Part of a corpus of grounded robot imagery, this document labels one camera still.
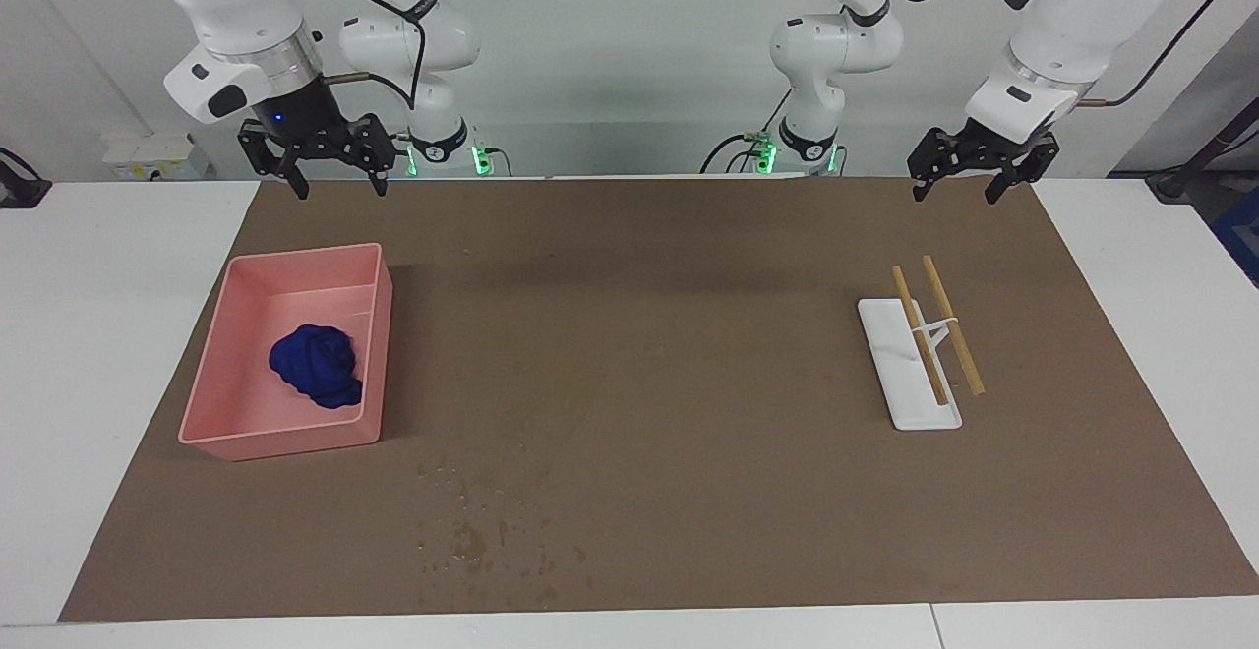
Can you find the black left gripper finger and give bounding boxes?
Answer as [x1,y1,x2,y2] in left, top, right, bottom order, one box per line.
[906,127,971,204]
[985,135,1062,207]

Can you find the black left base cables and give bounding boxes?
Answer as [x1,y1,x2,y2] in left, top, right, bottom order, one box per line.
[699,87,794,176]

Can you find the black base cables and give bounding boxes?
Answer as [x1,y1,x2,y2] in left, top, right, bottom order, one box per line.
[699,87,794,176]
[470,141,514,179]

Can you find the black clamp on table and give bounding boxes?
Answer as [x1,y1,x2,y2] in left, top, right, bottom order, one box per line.
[0,147,53,210]

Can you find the wooden dowel rod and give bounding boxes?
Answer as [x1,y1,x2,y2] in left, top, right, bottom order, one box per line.
[921,255,987,397]
[891,265,951,407]

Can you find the white wall power box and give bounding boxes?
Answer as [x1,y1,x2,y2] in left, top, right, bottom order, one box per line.
[101,132,213,182]

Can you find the pink plastic bin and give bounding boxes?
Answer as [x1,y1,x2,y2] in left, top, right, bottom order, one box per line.
[178,243,393,462]

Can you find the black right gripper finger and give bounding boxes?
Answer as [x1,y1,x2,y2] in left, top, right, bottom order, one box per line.
[238,122,310,201]
[343,113,397,197]

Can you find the white wall cable conduit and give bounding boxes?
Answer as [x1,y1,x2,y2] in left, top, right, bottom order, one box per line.
[8,0,155,137]

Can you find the black stand leg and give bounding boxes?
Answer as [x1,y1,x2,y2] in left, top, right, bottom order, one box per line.
[1144,98,1259,204]

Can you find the white towel rack base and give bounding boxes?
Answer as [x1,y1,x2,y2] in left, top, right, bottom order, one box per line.
[858,297,963,432]

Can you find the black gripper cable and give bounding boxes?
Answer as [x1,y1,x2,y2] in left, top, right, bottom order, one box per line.
[290,0,436,112]
[1077,0,1232,109]

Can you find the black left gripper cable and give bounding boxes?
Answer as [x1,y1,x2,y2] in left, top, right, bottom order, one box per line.
[1077,0,1232,109]

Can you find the black right base cables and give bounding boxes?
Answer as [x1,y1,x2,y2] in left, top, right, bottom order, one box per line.
[470,141,514,179]

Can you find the blue crate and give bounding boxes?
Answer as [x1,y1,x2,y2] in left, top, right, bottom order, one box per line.
[1210,187,1259,288]

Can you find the brown table mat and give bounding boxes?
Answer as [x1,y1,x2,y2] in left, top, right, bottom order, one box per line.
[59,177,1259,623]

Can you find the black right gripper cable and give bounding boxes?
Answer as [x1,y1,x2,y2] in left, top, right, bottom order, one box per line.
[290,0,436,112]

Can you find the blue cloth towel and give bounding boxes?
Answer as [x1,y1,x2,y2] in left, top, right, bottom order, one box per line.
[268,324,365,410]

